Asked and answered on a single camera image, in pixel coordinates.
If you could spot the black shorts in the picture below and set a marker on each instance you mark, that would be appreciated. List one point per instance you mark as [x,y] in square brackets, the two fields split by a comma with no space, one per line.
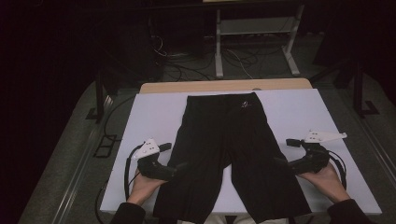
[218,124]

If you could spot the grey round table grommet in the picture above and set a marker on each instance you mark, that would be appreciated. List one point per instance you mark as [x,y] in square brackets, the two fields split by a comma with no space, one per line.
[257,89]

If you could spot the person's right hand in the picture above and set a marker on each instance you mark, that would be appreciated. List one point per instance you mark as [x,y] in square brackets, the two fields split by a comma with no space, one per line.
[327,183]

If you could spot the black stand with flat foot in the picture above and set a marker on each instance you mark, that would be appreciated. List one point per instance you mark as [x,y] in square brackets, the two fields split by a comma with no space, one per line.
[99,99]

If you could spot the white metal stand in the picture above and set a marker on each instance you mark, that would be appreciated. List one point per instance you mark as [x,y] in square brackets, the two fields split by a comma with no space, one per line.
[219,46]

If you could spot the metal floor rail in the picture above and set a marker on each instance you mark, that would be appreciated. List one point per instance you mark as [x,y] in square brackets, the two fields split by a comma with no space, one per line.
[77,177]
[378,152]

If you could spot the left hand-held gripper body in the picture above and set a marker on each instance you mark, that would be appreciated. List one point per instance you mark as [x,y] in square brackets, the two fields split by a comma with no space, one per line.
[152,168]

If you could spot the white foam board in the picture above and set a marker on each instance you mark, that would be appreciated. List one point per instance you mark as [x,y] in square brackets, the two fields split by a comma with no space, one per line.
[155,118]

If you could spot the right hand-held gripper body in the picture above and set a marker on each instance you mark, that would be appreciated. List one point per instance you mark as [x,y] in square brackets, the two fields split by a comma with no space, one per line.
[314,158]

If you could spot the person's left hand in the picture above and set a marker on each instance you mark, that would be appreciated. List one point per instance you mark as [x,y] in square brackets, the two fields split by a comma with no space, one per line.
[144,186]

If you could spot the person's light trousers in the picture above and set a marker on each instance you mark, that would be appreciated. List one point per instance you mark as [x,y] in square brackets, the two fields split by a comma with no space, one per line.
[214,220]

